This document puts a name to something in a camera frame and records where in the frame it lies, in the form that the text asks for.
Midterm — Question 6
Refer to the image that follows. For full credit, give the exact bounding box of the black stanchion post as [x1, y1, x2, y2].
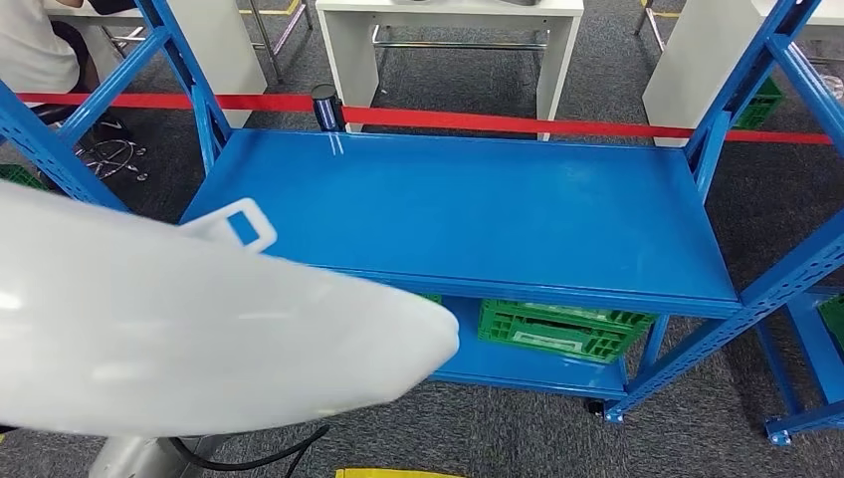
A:
[311, 84, 345, 133]

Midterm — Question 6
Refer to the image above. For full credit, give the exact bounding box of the white plastic car part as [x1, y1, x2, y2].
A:
[0, 181, 461, 438]

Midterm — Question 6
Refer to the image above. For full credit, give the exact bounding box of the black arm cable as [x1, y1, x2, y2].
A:
[167, 425, 331, 478]

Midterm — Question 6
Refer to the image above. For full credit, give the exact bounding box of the blue steel shelf rack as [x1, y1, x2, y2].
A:
[0, 0, 844, 425]
[754, 283, 844, 448]

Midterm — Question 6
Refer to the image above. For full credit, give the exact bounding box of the office chair chrome base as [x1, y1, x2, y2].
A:
[33, 102, 149, 182]

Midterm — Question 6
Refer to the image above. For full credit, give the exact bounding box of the white table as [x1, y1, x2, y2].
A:
[315, 0, 585, 141]
[42, 0, 269, 129]
[642, 0, 844, 147]

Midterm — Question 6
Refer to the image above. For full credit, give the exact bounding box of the person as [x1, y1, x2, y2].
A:
[0, 0, 143, 143]

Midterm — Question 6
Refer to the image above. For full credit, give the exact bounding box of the red barrier belt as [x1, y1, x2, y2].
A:
[16, 92, 835, 146]

